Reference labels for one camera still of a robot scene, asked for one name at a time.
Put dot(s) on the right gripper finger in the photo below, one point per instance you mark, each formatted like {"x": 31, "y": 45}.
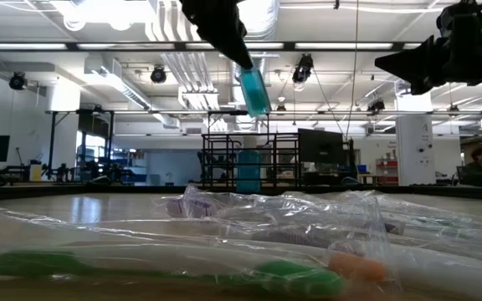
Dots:
{"x": 421, "y": 73}
{"x": 416, "y": 54}

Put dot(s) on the person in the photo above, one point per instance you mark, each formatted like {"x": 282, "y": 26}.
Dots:
{"x": 479, "y": 169}

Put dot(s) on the black ceiling spotlight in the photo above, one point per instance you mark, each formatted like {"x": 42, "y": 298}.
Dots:
{"x": 304, "y": 67}
{"x": 18, "y": 81}
{"x": 376, "y": 105}
{"x": 158, "y": 75}

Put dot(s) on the red storage shelf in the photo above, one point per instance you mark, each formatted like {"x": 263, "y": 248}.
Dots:
{"x": 387, "y": 165}

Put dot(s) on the yellow container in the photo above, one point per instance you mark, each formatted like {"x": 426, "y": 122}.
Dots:
{"x": 36, "y": 173}

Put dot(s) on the orange toothbrush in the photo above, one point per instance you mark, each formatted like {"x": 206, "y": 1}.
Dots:
{"x": 356, "y": 267}

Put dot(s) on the white square column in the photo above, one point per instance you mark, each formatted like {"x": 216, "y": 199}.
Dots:
{"x": 414, "y": 146}

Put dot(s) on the green toothbrush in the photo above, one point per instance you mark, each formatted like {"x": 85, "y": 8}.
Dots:
{"x": 299, "y": 280}

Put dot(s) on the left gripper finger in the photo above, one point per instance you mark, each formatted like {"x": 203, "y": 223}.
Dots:
{"x": 220, "y": 25}

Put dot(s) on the black metal gantry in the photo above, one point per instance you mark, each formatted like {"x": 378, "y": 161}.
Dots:
{"x": 52, "y": 138}

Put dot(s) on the teal mouthwash bottle white cap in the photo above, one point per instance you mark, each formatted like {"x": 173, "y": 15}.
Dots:
{"x": 249, "y": 171}
{"x": 255, "y": 94}

